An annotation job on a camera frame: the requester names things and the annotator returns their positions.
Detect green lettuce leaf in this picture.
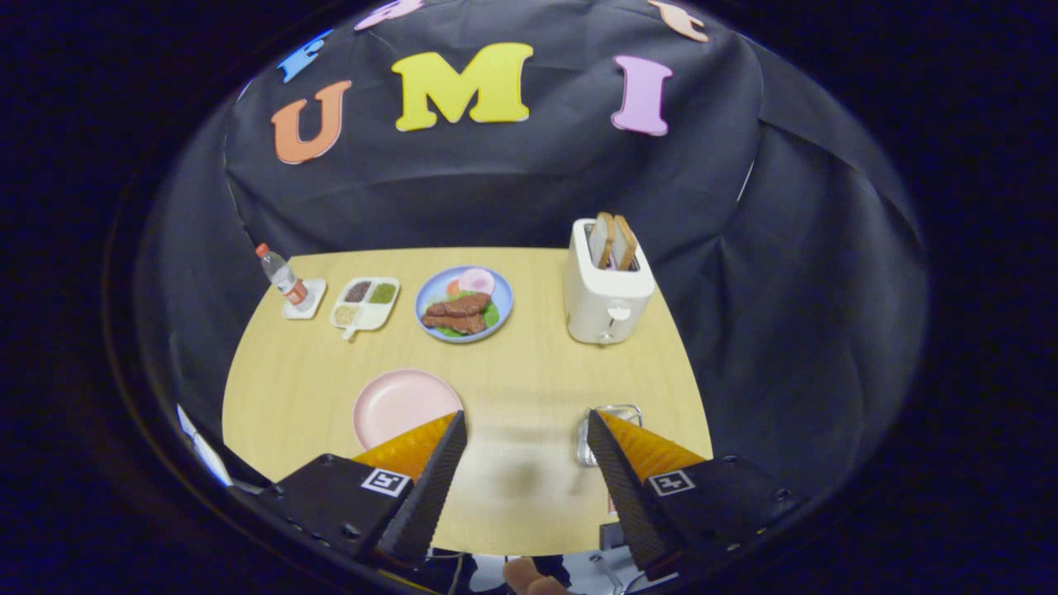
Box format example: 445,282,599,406
434,297,500,338

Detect pink plate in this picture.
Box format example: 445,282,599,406
352,369,464,451

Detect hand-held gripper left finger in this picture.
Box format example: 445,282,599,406
263,411,468,571

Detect blue plate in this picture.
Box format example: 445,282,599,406
414,265,514,344

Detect white square coaster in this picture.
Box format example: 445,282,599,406
281,278,327,321

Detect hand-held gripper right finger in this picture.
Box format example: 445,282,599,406
587,410,809,579

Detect clear drain basket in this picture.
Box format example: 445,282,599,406
576,404,644,468

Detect clear water bottle red cap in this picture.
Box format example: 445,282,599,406
255,243,308,307

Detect brown steak piece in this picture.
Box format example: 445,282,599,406
422,312,487,335
426,293,491,317

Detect white paper sheets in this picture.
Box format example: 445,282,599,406
178,405,234,488

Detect white divided condiment tray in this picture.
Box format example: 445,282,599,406
329,276,401,341

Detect white toaster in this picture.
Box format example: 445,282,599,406
563,217,655,345

